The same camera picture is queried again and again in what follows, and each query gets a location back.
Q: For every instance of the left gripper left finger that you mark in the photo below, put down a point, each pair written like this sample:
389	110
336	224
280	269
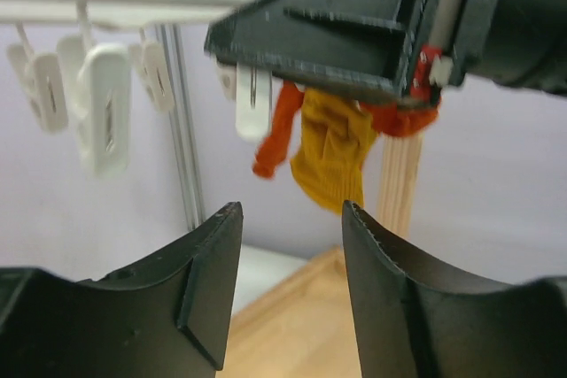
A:
166	315

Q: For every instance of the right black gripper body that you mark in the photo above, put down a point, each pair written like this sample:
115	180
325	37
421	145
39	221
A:
364	49

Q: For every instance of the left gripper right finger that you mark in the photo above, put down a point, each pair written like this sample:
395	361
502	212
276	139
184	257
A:
417	316

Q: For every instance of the yellow sock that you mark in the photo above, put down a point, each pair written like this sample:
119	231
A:
336	137

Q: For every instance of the orange sock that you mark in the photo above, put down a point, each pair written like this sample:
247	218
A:
399	121
273	150

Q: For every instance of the white clip hanger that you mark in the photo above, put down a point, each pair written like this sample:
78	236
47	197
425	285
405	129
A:
71	80

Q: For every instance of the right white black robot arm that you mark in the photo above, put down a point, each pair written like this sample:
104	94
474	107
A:
525	49

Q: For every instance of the wooden hanging rack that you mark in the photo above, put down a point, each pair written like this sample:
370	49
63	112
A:
303	327

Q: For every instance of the aluminium corner frame post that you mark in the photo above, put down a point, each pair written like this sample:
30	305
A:
182	125

